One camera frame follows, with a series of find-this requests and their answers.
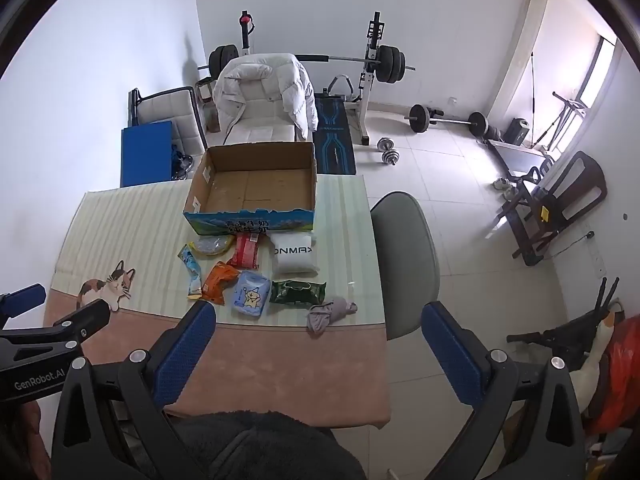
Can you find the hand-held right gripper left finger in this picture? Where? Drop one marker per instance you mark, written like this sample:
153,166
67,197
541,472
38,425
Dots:
185,355

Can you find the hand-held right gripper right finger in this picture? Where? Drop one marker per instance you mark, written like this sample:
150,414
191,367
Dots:
450,355

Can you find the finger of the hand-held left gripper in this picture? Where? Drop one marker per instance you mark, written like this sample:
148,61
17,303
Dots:
25,299
87,316

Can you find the long blue packet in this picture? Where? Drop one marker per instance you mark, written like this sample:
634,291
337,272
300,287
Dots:
192,275

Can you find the orange snack packet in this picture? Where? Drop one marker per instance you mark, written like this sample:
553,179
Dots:
220,282

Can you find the light blue tissue pack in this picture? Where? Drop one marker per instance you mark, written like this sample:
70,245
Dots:
250,294

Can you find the clear yellow-edged packet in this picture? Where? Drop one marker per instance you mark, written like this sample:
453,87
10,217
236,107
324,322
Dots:
212,246

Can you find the red snack packet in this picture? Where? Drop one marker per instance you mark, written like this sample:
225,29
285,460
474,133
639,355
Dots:
245,252

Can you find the dark green wipes pack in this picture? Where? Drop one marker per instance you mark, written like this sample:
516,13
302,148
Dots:
297,293

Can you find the grey sock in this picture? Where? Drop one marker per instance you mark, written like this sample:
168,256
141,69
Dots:
325,315

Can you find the white packet black print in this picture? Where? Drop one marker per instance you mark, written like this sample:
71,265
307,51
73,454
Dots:
295,260

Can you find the cardboard box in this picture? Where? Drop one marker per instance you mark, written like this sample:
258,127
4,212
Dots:
250,185

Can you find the person's left forearm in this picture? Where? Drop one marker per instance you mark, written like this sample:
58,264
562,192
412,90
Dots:
32,430

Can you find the pale green chair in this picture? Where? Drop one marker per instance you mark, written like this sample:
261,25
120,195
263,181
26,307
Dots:
405,260

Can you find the black folded stroller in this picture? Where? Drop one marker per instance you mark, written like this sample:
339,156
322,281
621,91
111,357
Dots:
565,335

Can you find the person's dark fleece clothing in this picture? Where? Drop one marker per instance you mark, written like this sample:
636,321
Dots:
270,445

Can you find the white goose plush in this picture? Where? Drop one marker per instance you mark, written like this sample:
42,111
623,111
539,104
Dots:
587,372

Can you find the blue folded mat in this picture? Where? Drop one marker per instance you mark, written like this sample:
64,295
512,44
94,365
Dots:
145,155

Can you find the red plastic bag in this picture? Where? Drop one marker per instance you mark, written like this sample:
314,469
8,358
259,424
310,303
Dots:
622,390

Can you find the pair of shoes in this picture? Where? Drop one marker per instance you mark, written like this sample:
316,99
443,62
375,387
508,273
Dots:
502,186

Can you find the blue and chrome object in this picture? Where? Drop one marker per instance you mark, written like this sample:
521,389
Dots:
181,162

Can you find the dark wooden chair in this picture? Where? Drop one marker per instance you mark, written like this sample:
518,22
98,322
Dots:
575,195

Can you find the chrome dumbbell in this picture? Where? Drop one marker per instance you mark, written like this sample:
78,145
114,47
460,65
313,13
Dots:
391,157

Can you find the dark low bench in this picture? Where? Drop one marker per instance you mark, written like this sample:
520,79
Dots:
520,157

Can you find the stack of weight plates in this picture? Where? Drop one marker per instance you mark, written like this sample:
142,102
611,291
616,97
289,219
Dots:
495,132

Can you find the black bin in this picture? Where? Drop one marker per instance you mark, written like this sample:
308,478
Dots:
516,131

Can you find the short barbell black plates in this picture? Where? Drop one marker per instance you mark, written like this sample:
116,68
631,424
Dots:
419,118

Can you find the cream padded armchair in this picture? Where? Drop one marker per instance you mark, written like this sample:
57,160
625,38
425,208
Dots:
265,127

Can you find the black blue weight bench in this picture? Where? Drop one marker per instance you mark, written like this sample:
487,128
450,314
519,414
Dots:
335,135

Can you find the small brown box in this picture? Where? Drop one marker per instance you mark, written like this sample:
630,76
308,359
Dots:
205,91

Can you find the white barbell rack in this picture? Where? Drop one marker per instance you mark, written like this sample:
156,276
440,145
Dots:
366,90

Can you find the thin black pole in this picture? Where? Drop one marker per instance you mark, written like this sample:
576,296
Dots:
533,85

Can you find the white down jacket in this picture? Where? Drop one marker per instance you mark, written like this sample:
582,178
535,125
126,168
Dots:
260,80

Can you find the racked barbell black plates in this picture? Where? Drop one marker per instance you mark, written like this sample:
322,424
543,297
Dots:
390,62

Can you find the grey chair black frame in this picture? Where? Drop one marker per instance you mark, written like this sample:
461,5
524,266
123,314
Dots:
170,110

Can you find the metal frame stand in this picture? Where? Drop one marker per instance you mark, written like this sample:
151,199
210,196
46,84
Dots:
567,102

